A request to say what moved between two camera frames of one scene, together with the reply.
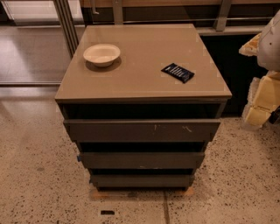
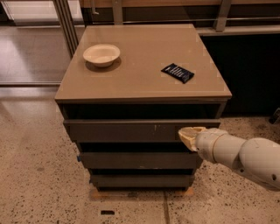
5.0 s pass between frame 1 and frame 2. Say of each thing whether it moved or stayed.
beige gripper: moved
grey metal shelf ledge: stayed
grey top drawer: stayed
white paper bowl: stayed
